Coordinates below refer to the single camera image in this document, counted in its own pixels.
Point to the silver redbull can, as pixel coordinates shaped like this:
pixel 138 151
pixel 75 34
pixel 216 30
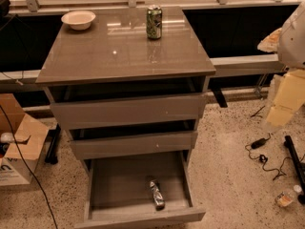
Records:
pixel 157 197

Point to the grey middle drawer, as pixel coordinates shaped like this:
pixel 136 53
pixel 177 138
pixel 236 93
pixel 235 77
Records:
pixel 134 145

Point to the grey open bottom drawer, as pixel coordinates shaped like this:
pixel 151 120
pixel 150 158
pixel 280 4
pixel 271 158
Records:
pixel 120 196

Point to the brown cardboard box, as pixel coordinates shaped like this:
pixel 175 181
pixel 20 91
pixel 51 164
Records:
pixel 24 137

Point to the black power adapter with cable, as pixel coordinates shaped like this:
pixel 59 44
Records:
pixel 262 158

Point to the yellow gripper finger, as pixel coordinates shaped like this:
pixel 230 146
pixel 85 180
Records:
pixel 286 96
pixel 270 42

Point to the white paper bowl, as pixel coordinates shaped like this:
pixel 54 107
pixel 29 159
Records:
pixel 78 20

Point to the black metal stand leg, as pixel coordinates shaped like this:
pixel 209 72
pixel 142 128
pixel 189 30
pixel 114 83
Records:
pixel 299 167

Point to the black table leg left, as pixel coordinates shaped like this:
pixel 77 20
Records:
pixel 52 141

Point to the grey drawer cabinet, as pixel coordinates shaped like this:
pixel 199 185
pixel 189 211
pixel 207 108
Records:
pixel 114 59

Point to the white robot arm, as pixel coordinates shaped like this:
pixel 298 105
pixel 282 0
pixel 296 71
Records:
pixel 289 44

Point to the clear plastic bottle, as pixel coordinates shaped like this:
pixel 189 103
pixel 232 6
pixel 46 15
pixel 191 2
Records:
pixel 288 196

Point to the green soda can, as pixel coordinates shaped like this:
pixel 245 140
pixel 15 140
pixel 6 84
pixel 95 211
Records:
pixel 154 22

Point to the grey top drawer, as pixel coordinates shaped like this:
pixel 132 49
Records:
pixel 128 111

